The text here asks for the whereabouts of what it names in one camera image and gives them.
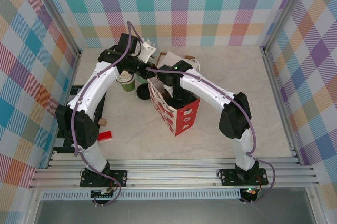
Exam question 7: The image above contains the white red printed paper bag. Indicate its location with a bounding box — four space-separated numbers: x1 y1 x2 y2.
146 59 201 137

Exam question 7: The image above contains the brown cardboard napkin tray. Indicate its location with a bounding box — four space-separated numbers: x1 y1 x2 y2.
157 52 196 69

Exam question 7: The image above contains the black plastic cup lid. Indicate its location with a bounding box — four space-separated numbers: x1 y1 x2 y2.
136 84 152 101

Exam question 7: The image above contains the stack of paper cups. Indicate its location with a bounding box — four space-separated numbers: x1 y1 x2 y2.
117 71 136 93

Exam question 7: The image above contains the black white checkerboard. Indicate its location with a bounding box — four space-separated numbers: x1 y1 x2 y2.
56 85 107 153

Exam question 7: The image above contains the red block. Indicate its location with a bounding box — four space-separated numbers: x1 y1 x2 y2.
97 130 113 142

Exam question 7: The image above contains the small green circuit board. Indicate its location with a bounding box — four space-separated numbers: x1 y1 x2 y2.
91 188 116 199

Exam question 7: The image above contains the small lit controller board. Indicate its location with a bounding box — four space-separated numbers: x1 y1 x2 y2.
241 187 258 196

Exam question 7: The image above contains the left aluminium frame post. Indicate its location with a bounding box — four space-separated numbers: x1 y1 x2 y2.
31 0 82 59

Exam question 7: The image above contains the aluminium frame post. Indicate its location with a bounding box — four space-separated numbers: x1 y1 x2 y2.
260 0 314 53
31 0 82 59

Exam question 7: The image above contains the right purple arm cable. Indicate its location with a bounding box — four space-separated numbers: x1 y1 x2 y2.
146 67 276 205

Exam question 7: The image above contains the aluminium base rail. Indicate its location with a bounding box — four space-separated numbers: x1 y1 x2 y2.
28 152 321 189

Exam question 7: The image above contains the left black mount plate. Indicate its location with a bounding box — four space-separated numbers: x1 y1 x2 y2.
80 170 129 188

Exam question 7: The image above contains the black mount plate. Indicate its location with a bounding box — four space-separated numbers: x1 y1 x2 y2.
220 168 269 187
80 170 129 188

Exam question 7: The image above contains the right black mount plate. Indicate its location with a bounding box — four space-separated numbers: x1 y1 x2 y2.
220 168 269 187

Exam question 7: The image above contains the right aluminium frame post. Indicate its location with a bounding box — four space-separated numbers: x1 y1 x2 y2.
260 0 314 53

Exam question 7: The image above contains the perforated white cable duct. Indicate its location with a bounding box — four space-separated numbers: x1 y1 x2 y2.
41 191 242 200

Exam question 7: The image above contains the aluminium table edge rail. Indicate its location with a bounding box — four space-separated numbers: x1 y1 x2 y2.
262 46 301 165

